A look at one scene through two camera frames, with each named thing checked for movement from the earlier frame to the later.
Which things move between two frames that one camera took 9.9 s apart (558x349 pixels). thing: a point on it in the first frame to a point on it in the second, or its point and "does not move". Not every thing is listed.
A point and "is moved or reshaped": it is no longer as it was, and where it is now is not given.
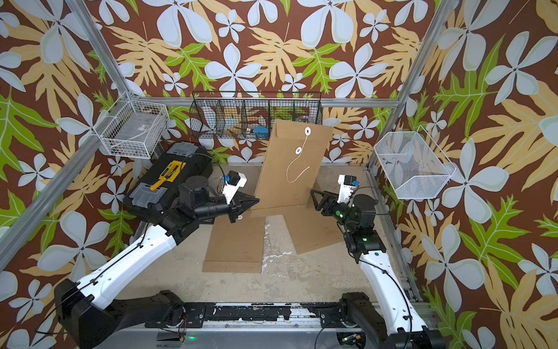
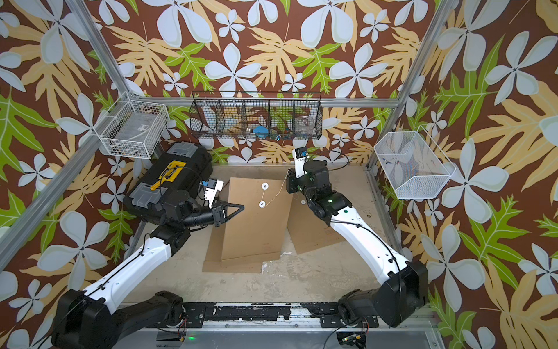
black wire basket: [251, 114] does not move
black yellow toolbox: [155, 192] does not move
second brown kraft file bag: [309, 229] does not move
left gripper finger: [243, 200] to [224, 217]
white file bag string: [304, 171] is moved or reshaped
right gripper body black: [341, 214] to [297, 185]
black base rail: [330, 315] does not move
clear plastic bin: [413, 166] does not move
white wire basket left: [132, 128] does not move
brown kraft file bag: [294, 155] to [260, 228]
